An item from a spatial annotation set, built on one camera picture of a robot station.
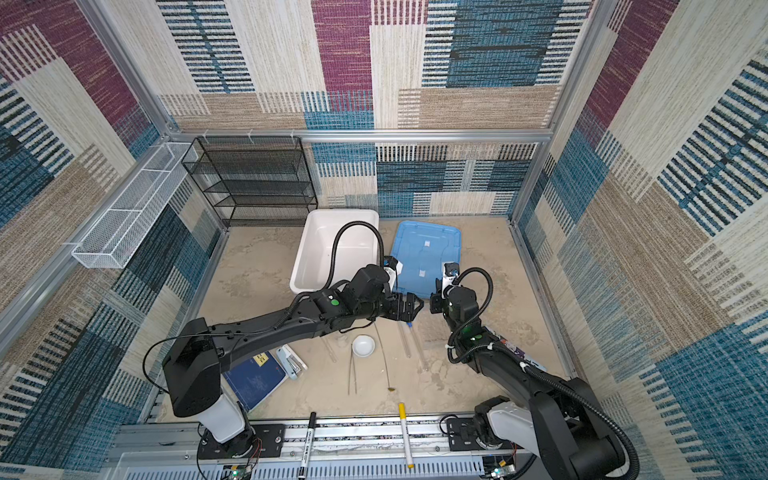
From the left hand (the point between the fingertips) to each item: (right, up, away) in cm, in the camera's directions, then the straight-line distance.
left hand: (414, 299), depth 77 cm
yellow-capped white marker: (-2, -33, -4) cm, 33 cm away
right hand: (+8, +3, +9) cm, 13 cm away
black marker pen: (-26, -34, -6) cm, 43 cm away
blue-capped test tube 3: (+3, -17, +10) cm, 20 cm away
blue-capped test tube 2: (-2, -11, +15) cm, 19 cm away
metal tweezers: (-17, -20, +8) cm, 27 cm away
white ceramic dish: (-14, -15, +11) cm, 23 cm away
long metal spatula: (-6, -25, +4) cm, 26 cm away
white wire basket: (-72, +15, -6) cm, 73 cm away
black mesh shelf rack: (-54, +37, +31) cm, 73 cm away
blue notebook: (-42, -22, +4) cm, 48 cm away
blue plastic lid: (+6, +13, +34) cm, 37 cm away
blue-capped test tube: (0, -10, +15) cm, 18 cm away
